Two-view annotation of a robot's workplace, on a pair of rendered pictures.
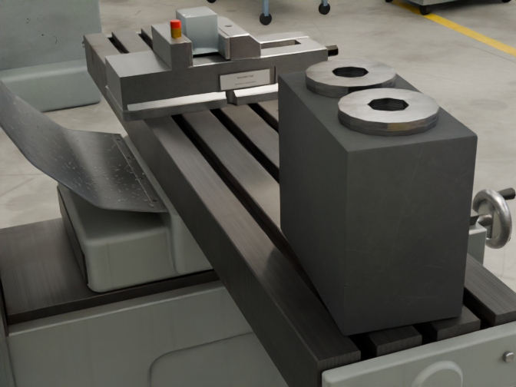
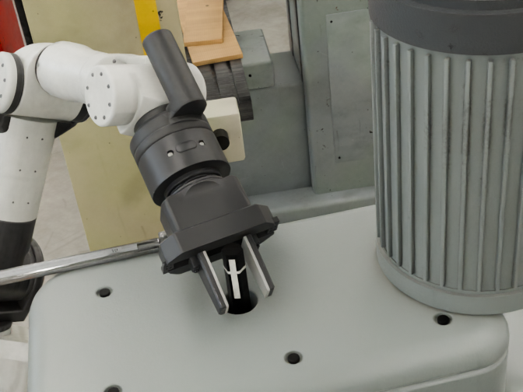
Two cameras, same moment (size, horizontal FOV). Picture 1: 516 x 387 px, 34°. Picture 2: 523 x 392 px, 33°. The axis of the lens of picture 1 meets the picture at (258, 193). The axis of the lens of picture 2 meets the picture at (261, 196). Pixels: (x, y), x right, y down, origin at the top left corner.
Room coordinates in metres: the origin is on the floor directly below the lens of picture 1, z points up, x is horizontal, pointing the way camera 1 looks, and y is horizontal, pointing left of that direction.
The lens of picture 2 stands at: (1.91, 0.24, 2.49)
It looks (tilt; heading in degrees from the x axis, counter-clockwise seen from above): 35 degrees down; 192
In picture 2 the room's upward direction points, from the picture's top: 7 degrees counter-clockwise
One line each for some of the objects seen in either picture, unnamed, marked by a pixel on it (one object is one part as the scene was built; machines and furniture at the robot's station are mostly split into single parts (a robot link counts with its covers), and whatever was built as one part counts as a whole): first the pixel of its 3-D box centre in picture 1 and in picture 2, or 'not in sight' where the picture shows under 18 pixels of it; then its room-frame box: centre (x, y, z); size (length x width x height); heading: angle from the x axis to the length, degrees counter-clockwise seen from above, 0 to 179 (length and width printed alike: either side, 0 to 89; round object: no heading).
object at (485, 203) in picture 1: (474, 222); not in sight; (1.42, -0.41, 0.65); 0.16 x 0.12 x 0.12; 110
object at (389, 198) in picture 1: (365, 183); not in sight; (0.76, -0.11, 1.05); 0.22 x 0.12 x 0.20; 13
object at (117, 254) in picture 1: (221, 192); not in sight; (1.25, 0.06, 0.81); 0.50 x 0.35 x 0.12; 110
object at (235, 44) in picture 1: (230, 37); not in sight; (1.35, 0.04, 1.04); 0.12 x 0.06 x 0.04; 19
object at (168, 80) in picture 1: (216, 60); not in sight; (1.34, 0.06, 1.01); 0.35 x 0.15 x 0.11; 109
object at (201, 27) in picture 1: (196, 30); not in sight; (1.33, 0.09, 1.06); 0.06 x 0.05 x 0.06; 19
